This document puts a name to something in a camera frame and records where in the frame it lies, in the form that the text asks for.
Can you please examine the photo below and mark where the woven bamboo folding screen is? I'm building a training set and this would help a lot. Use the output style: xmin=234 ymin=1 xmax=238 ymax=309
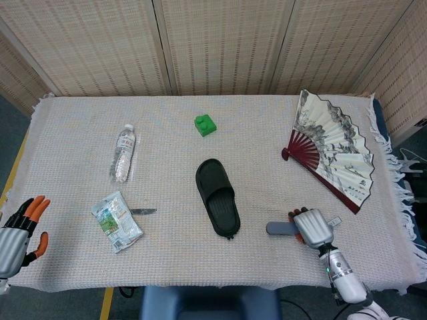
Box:
xmin=0 ymin=0 xmax=427 ymax=141

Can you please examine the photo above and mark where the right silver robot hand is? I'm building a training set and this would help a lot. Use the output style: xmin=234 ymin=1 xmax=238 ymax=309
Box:
xmin=288 ymin=207 xmax=335 ymax=249

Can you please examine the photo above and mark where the clear plastic water bottle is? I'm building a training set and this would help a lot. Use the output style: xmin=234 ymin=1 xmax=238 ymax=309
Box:
xmin=110 ymin=123 xmax=136 ymax=183

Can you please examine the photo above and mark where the green white snack bag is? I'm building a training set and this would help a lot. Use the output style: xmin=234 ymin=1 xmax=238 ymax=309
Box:
xmin=91 ymin=190 xmax=144 ymax=255

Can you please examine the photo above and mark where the white woven fringed tablecloth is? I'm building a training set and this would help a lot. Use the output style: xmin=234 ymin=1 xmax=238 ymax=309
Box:
xmin=0 ymin=92 xmax=427 ymax=296

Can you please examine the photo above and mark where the green toy building block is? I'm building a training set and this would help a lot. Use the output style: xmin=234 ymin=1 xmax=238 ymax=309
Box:
xmin=194 ymin=114 xmax=217 ymax=138

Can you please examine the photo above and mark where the black slipper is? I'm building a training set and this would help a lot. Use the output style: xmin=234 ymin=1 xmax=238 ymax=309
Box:
xmin=195 ymin=159 xmax=242 ymax=241

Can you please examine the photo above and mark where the white device with cable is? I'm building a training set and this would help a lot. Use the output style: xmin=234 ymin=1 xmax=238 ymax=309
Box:
xmin=397 ymin=147 xmax=424 ymax=174

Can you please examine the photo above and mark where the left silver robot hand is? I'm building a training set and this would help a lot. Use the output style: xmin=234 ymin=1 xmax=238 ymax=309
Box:
xmin=0 ymin=195 xmax=52 ymax=279

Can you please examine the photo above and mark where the painted paper folding fan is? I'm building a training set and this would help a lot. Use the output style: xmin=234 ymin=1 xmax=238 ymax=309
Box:
xmin=281 ymin=89 xmax=374 ymax=215

